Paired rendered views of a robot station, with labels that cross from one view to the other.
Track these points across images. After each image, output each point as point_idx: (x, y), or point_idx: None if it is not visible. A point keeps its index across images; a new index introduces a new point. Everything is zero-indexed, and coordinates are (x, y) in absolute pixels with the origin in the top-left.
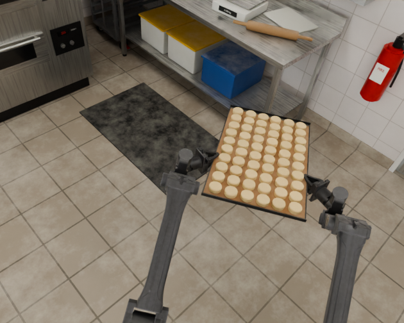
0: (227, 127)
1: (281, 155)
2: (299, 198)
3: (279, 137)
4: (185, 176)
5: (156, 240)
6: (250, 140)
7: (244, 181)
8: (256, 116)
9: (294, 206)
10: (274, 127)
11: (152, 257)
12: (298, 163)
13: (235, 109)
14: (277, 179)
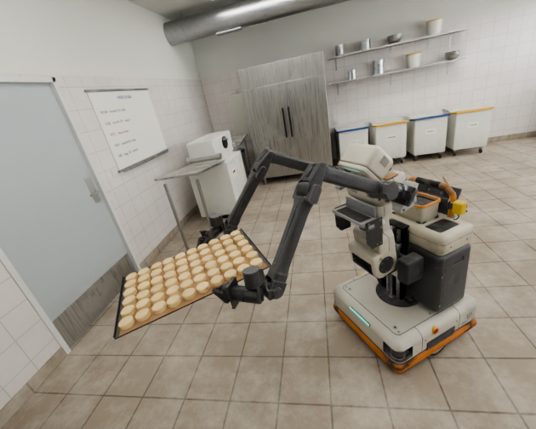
0: (163, 311)
1: (185, 261)
2: (225, 235)
3: None
4: (304, 179)
5: (350, 178)
6: None
7: (236, 255)
8: None
9: (236, 232)
10: (146, 283)
11: (359, 176)
12: (189, 251)
13: (126, 322)
14: (217, 248)
